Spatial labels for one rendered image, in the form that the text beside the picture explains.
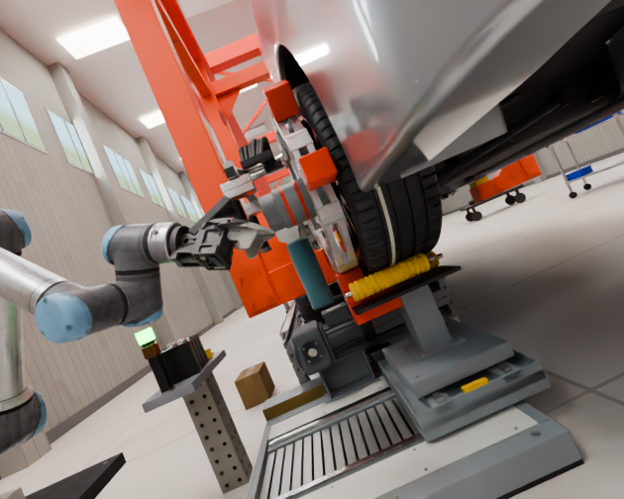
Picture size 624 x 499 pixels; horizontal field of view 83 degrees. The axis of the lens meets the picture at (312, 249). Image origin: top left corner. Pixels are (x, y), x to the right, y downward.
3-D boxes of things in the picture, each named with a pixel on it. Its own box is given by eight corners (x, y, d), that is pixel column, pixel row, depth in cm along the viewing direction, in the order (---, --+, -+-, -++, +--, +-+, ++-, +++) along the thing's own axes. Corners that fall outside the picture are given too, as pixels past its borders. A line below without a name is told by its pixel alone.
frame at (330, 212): (367, 265, 91) (284, 76, 93) (345, 275, 91) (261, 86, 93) (346, 264, 146) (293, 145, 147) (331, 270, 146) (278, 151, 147)
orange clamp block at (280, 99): (300, 113, 102) (289, 81, 97) (275, 124, 102) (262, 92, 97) (295, 109, 108) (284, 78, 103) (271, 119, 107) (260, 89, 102)
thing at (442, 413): (553, 390, 93) (537, 355, 93) (428, 447, 92) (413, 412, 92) (467, 346, 143) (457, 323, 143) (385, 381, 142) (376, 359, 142)
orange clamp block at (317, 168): (336, 180, 92) (339, 172, 83) (308, 192, 92) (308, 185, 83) (325, 156, 93) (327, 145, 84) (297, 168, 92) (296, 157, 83)
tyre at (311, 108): (466, 281, 102) (404, 34, 77) (390, 315, 101) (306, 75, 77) (383, 222, 163) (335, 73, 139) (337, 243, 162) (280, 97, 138)
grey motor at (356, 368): (417, 371, 139) (380, 290, 140) (319, 416, 138) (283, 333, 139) (404, 359, 157) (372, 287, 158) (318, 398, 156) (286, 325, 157)
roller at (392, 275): (441, 265, 104) (432, 248, 104) (349, 306, 103) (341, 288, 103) (433, 265, 110) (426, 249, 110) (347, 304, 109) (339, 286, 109)
